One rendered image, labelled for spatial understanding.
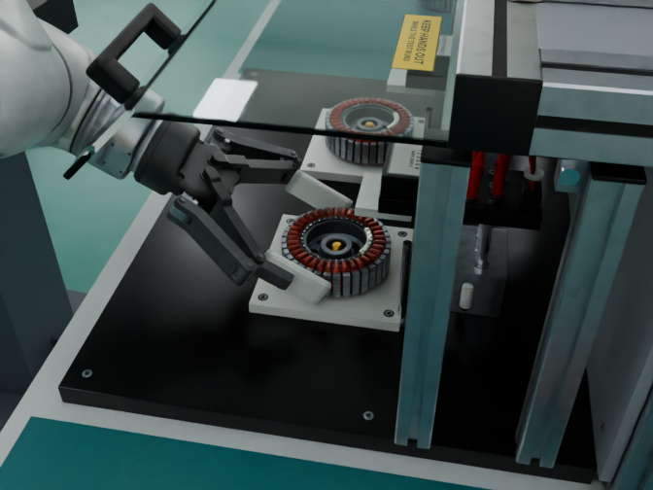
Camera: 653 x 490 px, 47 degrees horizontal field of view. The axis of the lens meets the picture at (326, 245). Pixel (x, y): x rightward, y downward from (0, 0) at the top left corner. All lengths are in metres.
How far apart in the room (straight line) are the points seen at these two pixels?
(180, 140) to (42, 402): 0.27
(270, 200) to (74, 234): 1.34
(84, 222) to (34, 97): 1.66
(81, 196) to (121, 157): 1.61
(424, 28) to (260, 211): 0.37
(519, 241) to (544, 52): 0.44
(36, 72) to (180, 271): 0.31
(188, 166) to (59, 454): 0.28
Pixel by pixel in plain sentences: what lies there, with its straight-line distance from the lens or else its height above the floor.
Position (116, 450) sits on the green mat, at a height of 0.75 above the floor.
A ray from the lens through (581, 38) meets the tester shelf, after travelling 0.47.
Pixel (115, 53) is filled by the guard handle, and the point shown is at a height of 1.06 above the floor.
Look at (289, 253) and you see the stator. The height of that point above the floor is 0.81.
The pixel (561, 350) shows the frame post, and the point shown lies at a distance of 0.56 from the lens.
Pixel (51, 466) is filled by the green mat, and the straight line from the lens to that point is 0.70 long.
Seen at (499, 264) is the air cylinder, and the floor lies 0.82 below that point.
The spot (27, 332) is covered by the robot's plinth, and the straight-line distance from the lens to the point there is 1.65.
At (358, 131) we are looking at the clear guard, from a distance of 0.46.
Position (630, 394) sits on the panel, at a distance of 0.59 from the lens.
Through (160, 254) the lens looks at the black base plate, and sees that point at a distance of 0.84.
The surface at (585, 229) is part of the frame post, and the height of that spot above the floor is 1.01.
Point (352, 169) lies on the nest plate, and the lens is 0.93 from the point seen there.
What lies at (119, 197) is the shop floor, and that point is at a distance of 2.30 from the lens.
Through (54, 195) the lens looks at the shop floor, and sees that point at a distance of 2.37.
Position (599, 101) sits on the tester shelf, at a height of 1.11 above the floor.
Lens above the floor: 1.30
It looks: 39 degrees down
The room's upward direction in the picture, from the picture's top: straight up
